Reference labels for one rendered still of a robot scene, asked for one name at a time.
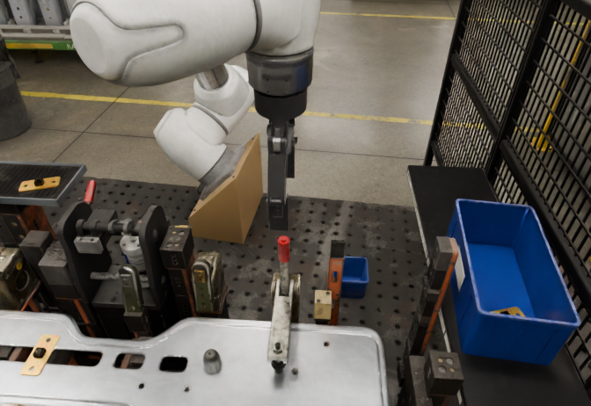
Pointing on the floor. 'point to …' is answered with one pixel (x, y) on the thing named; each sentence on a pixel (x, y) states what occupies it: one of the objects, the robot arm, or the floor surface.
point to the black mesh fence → (545, 16)
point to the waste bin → (10, 97)
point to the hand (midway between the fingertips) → (282, 195)
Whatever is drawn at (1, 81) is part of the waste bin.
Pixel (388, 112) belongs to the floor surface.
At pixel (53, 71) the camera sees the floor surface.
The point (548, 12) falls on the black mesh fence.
